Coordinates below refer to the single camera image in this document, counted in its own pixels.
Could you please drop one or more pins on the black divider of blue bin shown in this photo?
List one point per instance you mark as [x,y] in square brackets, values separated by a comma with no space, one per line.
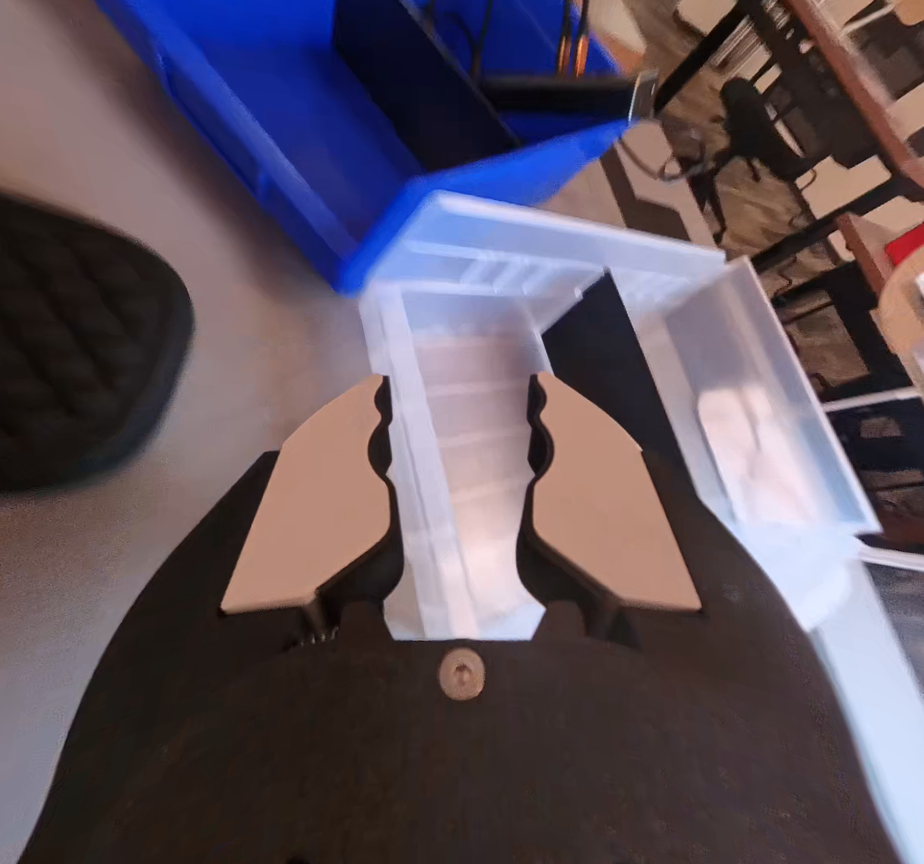
[404,70]

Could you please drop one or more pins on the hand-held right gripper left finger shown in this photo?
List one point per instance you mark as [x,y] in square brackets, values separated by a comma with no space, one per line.
[310,517]

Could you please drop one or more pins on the large black USB hub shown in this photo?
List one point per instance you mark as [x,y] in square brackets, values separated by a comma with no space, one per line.
[556,93]

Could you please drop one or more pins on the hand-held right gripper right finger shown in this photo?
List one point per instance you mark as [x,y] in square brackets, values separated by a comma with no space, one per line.
[613,524]

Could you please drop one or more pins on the clear plastic bin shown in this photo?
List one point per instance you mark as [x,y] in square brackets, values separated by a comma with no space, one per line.
[469,387]

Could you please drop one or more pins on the blue plastic bin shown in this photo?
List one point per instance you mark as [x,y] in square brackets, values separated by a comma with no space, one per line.
[238,48]

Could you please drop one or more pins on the black office chair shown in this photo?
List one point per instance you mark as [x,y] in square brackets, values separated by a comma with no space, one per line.
[758,127]

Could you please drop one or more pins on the black chair armrest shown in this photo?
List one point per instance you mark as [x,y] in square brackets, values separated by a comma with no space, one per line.
[79,344]

